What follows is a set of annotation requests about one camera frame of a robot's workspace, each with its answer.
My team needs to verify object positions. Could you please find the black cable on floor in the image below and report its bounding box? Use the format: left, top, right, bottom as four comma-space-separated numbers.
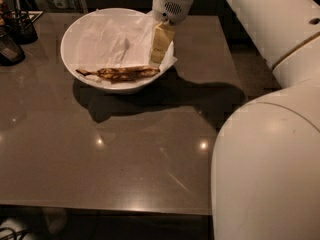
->
0, 226, 38, 240

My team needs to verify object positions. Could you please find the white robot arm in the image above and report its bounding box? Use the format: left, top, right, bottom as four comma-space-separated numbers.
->
211, 0, 320, 240

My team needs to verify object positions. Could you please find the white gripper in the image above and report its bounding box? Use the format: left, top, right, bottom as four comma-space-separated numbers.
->
150, 0, 194, 64

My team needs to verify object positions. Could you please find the overripe brown banana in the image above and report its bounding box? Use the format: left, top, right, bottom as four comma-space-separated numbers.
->
76, 66, 160, 83

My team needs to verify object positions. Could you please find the dark glass jar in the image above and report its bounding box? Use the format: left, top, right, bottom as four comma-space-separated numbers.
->
0, 25, 25, 66

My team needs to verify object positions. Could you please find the black wire utensil holder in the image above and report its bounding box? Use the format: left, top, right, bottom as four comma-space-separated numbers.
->
4, 0, 38, 45

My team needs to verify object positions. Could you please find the white ceramic bowl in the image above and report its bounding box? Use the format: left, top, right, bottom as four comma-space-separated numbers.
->
60, 7, 176, 95

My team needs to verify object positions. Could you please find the white paper sheet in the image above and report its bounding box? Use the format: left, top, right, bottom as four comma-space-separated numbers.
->
75, 11, 176, 90

